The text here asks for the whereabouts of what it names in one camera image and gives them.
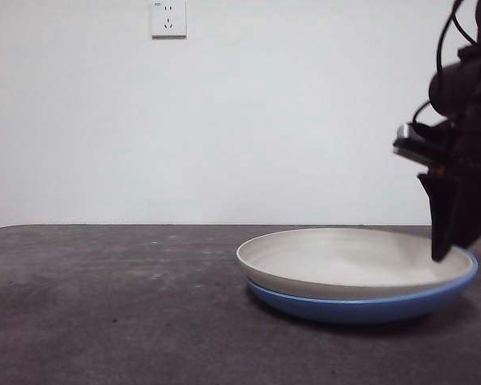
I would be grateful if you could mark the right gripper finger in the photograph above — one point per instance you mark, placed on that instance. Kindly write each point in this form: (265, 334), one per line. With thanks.
(477, 204)
(443, 212)

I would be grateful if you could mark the white round plate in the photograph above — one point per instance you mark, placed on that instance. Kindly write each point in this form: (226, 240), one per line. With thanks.
(336, 260)

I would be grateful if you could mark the blue round plate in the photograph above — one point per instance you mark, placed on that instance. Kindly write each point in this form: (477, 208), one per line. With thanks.
(344, 310)

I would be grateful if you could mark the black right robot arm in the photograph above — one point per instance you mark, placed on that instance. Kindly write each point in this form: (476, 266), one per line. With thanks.
(461, 88)

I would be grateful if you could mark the pale grey right camera box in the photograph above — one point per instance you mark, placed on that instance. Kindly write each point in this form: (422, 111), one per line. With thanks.
(405, 131)

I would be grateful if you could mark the white wall socket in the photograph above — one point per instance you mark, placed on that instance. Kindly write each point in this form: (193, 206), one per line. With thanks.
(168, 20)

